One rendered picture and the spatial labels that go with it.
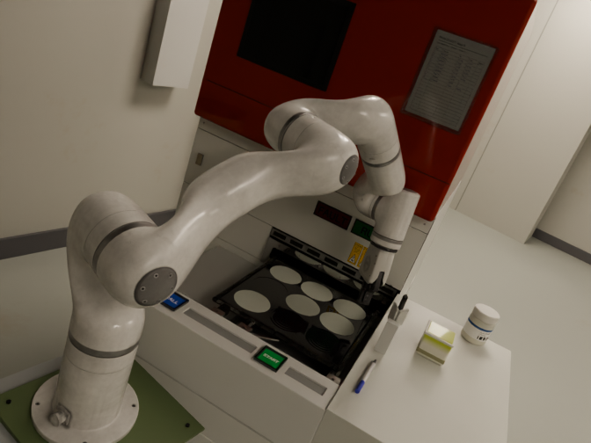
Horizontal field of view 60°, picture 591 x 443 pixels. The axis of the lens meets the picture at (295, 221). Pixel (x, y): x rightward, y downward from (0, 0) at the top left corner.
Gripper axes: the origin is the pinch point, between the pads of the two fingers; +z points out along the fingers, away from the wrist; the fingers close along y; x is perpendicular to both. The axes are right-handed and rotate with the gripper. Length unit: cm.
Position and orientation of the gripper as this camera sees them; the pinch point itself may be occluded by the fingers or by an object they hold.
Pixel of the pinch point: (364, 296)
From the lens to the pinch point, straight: 142.5
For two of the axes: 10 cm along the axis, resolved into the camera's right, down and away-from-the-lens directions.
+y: 1.4, 2.9, -9.5
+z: -3.0, 9.2, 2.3
